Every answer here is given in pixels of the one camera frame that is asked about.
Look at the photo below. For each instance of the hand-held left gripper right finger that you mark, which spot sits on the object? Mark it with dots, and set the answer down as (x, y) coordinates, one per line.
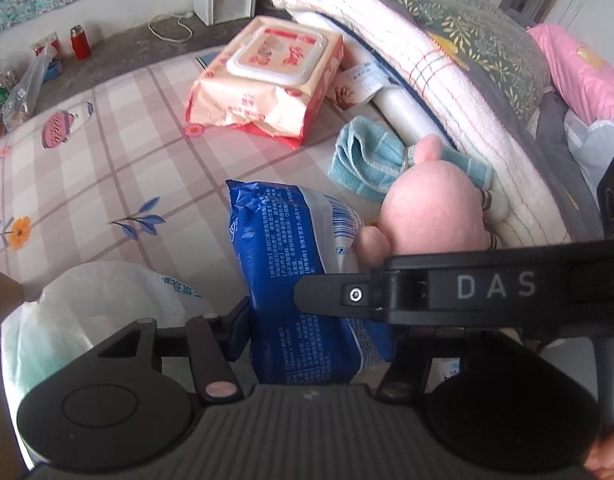
(404, 360)

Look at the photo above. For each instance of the clear plastic bag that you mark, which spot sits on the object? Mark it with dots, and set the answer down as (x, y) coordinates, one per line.
(22, 90)

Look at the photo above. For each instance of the pink plush toy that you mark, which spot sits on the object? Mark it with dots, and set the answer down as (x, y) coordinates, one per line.
(432, 210)

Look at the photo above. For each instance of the white rolled tube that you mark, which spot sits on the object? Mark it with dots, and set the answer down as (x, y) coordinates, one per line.
(407, 115)

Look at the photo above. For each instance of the light blue pillow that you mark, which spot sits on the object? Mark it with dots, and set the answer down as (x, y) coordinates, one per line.
(597, 145)

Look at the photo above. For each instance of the blue soft pack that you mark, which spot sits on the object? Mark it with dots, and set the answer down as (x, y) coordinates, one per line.
(287, 260)

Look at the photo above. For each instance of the white plastic bag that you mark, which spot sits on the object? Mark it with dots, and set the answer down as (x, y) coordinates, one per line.
(87, 300)

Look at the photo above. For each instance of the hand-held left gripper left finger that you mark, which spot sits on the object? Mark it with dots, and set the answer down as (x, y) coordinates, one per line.
(237, 332)

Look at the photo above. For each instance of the red thermos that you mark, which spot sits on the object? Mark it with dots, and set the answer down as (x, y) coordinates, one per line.
(80, 42)

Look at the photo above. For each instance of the white striped blanket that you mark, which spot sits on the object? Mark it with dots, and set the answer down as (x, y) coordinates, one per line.
(467, 85)

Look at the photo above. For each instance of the small white labelled packet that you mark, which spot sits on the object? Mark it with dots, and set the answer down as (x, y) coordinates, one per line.
(357, 85)

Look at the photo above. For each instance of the teal towel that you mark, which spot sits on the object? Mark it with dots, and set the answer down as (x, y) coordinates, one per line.
(367, 160)

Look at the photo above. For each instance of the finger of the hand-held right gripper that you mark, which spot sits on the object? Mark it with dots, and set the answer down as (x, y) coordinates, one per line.
(332, 292)

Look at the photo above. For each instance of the grey leaf-print pillow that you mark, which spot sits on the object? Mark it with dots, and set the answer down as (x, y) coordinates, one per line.
(477, 40)

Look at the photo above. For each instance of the pink wet wipes pack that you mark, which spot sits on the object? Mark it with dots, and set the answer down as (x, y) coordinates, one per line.
(267, 80)

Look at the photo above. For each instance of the pink pillow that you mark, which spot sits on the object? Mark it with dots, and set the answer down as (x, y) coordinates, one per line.
(582, 70)

